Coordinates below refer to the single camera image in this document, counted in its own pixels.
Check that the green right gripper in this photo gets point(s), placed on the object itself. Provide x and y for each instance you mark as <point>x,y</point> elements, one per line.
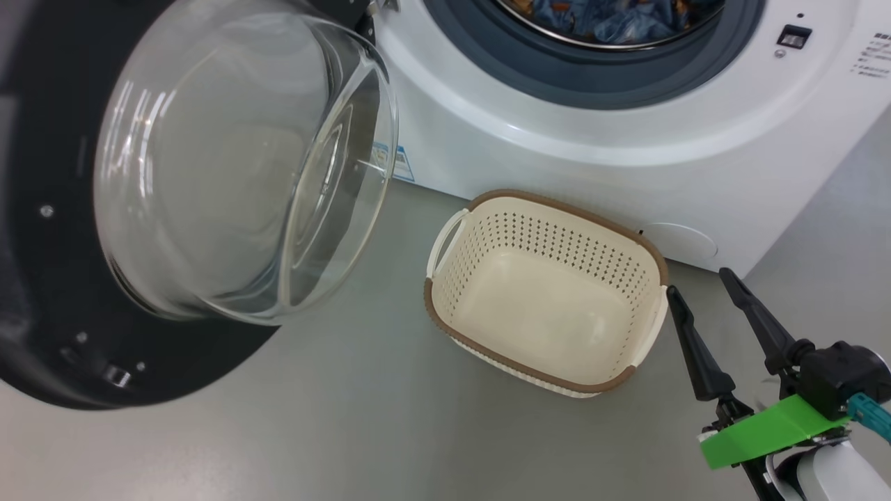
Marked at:
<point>766,435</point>

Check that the blue bear print garment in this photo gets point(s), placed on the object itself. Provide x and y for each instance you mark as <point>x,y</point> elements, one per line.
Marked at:
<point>626,21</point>

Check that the black glass washing machine door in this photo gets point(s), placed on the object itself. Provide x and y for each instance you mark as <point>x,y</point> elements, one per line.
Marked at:
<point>42,278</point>

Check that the cream plastic laundry basket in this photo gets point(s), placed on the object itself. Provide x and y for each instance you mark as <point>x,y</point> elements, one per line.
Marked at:
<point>557,313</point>

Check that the white washing machine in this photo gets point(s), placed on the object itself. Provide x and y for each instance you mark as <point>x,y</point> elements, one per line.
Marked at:
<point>557,139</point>

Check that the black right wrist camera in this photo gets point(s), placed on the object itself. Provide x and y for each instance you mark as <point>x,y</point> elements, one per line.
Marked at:
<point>846,376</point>

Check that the teal right camera plug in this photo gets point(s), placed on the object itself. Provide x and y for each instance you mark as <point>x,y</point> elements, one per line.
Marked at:
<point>870,414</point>

